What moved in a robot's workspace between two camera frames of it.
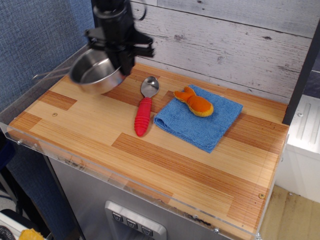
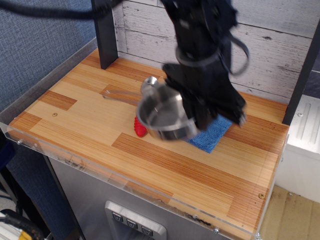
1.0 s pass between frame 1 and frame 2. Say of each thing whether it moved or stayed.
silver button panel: stayed
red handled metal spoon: stayed
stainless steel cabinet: stayed
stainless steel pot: moved
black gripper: moved
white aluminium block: stayed
